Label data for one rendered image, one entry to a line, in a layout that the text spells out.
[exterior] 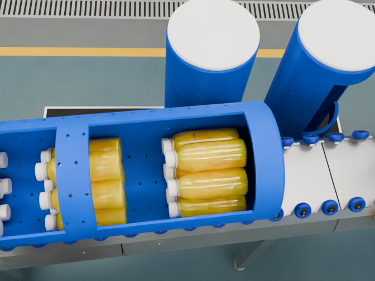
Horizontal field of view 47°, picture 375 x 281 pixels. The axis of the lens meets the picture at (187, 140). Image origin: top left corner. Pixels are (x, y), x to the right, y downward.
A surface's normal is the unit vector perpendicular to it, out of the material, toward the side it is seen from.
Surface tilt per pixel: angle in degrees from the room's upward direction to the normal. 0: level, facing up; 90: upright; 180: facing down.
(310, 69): 90
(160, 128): 73
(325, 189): 0
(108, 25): 0
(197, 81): 90
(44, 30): 0
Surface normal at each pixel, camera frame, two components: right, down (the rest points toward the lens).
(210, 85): -0.07, 0.91
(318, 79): -0.50, 0.76
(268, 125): 0.04, -0.58
